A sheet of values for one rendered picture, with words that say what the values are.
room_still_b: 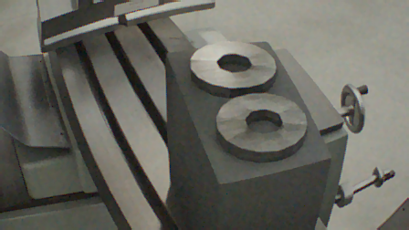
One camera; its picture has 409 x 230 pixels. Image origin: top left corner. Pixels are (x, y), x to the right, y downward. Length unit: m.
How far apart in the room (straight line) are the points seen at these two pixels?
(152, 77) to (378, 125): 1.57
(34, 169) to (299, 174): 0.59
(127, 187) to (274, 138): 0.30
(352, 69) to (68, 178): 1.86
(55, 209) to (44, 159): 0.11
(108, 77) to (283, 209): 0.50
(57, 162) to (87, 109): 0.14
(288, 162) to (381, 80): 2.18
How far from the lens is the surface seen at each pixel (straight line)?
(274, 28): 3.08
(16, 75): 1.34
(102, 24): 1.29
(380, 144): 2.54
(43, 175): 1.21
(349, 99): 1.64
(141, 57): 1.21
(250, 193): 0.72
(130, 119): 1.08
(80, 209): 1.27
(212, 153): 0.73
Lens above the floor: 1.57
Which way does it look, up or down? 37 degrees down
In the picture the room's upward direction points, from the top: straight up
